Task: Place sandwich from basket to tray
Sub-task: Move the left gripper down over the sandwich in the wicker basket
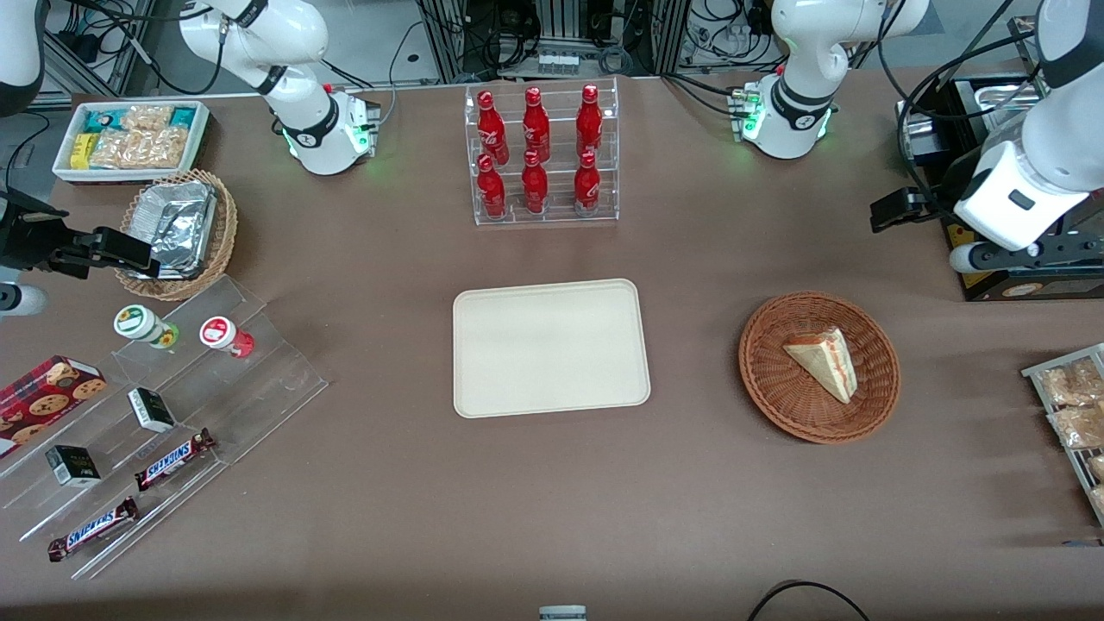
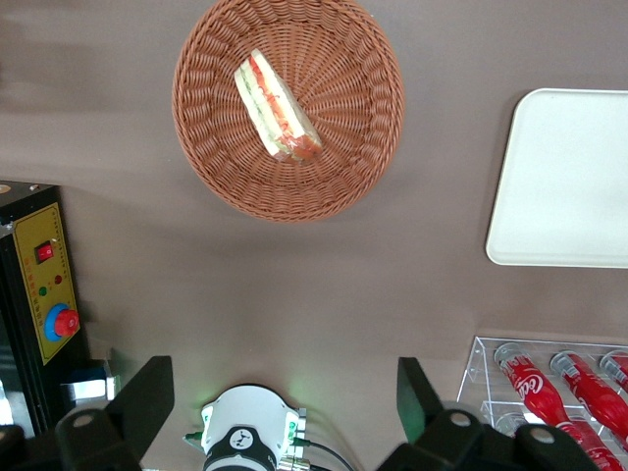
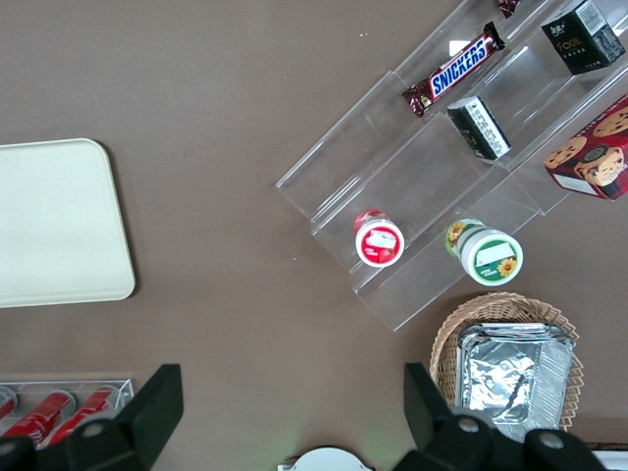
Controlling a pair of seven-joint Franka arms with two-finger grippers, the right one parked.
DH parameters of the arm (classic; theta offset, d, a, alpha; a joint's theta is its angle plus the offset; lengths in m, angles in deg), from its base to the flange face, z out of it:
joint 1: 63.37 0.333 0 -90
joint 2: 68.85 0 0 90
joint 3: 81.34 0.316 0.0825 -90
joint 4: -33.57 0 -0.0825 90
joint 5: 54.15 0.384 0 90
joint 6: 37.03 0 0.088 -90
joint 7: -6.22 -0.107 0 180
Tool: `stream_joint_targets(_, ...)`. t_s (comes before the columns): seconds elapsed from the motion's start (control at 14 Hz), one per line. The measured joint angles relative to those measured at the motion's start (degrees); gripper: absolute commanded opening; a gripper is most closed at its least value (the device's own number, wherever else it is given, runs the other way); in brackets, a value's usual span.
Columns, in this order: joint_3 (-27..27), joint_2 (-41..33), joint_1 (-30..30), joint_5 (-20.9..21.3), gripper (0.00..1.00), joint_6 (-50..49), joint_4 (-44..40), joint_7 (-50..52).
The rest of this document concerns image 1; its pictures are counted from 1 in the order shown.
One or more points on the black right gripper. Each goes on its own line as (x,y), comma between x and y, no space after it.
(24,240)

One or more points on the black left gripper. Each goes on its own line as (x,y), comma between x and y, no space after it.
(947,186)

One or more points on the triangular sandwich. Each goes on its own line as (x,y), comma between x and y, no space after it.
(824,360)

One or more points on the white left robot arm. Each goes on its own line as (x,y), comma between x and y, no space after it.
(806,52)

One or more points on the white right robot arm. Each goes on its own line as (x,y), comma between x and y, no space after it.
(302,34)

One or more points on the light wicker basket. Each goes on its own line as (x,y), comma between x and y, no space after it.
(226,224)

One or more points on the tray of wrapped snacks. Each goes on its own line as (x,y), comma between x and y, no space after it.
(1031,373)

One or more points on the round brown wicker basket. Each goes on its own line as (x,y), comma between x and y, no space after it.
(776,388)

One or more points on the beige plastic tray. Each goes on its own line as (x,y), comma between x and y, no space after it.
(552,349)

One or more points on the silver foil container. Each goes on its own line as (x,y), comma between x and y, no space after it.
(177,220)

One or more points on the green label small bottle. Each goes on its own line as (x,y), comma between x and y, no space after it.
(138,323)

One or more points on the white rectangular snack bin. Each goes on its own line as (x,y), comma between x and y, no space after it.
(65,171)

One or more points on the clear bag of crackers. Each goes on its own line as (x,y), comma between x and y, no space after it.
(142,149)
(147,117)

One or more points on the yellow snack packet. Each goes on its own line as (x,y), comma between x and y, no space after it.
(82,151)

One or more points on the red label small bottle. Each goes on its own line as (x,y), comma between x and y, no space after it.
(220,334)

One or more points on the teal snack packet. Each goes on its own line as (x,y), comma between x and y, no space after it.
(183,117)
(102,121)

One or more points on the black food warmer cabinet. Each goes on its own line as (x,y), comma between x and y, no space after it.
(1026,285)

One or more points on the small black box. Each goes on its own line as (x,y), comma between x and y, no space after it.
(152,410)
(72,466)

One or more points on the stainless steel pan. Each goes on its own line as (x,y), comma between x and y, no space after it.
(1005,86)

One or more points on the red plaid cookie box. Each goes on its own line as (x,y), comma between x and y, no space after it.
(43,401)

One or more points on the clear acrylic stepped display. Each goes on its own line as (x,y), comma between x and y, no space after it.
(259,388)

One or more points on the Snickers chocolate bar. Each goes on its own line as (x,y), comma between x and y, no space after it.
(93,529)
(172,460)

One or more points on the clear bag of fried snacks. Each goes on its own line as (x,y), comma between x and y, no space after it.
(1099,498)
(1078,427)
(1069,382)
(1097,467)

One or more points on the red cola bottle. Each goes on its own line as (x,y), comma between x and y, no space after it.
(535,185)
(492,190)
(589,121)
(536,125)
(490,129)
(587,185)

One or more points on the clear acrylic bottle rack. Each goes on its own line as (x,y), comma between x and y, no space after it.
(556,216)

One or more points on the white power strip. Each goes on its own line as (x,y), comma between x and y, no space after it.
(557,62)

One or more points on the grey device at table edge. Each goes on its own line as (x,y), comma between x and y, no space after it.
(562,613)

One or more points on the aluminium equipment frame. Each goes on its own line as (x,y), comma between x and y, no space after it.
(556,26)

